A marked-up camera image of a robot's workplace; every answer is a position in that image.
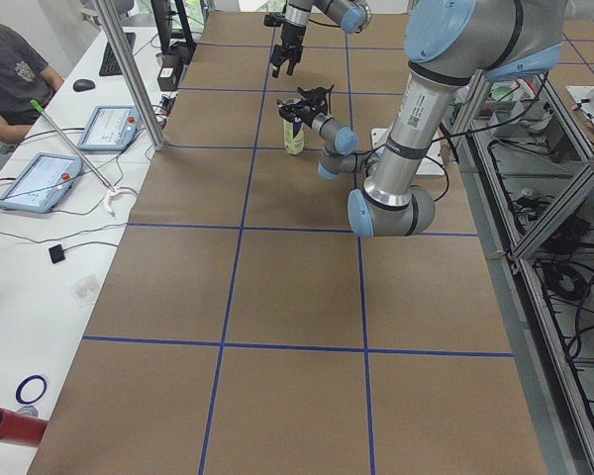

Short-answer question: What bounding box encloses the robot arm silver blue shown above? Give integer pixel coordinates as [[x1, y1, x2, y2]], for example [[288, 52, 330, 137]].
[[263, 0, 372, 78], [278, 0, 566, 238]]

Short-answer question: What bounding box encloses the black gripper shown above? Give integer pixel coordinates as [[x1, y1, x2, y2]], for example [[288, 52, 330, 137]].
[[270, 21, 306, 78], [276, 86, 333, 132]]

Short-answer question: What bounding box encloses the near blue teach pendant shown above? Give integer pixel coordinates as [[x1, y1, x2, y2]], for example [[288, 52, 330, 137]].
[[0, 152, 83, 214]]

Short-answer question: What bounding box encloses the reacher grabber stick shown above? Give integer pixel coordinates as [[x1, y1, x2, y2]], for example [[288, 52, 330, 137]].
[[30, 99, 131, 217]]

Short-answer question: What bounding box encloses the black box with label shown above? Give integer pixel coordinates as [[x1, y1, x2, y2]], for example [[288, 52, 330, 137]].
[[157, 42, 195, 92]]

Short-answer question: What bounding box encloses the far blue teach pendant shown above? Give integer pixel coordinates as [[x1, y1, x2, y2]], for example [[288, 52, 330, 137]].
[[77, 105, 142, 152]]

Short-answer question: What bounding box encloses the red cylinder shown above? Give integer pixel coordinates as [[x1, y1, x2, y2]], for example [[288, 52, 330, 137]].
[[0, 408, 48, 447]]

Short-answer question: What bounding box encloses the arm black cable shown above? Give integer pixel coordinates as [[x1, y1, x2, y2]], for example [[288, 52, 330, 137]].
[[321, 83, 486, 202]]

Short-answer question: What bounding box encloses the blue tape ring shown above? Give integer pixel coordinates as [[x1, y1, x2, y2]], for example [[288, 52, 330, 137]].
[[16, 374, 49, 406]]

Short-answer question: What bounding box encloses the aluminium frame post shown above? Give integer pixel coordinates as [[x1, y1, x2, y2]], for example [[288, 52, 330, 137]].
[[93, 0, 164, 151]]

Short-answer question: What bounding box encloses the black computer mouse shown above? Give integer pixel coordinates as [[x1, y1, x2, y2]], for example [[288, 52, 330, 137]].
[[72, 78, 96, 92]]

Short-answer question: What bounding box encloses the blue teach pendant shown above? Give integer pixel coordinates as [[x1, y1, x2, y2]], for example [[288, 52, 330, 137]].
[[77, 105, 142, 152], [0, 152, 83, 214]]

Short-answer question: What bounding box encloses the black computer monitor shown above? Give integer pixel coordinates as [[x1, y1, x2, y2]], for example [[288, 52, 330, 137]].
[[150, 0, 196, 63]]

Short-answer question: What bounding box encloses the seated person grey shirt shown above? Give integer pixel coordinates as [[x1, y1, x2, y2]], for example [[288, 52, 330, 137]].
[[0, 24, 64, 145]]

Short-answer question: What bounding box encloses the clear tennis ball can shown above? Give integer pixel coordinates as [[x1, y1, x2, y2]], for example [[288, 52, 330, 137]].
[[282, 119, 304, 155]]

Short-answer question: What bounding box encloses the small black square device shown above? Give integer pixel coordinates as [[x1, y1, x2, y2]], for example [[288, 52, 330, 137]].
[[49, 244, 65, 264]]

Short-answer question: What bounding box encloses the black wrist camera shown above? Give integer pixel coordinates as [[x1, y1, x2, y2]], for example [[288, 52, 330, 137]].
[[263, 13, 285, 28]]

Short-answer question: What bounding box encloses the black keyboard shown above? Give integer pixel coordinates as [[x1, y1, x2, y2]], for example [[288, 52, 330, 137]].
[[98, 32, 137, 77]]

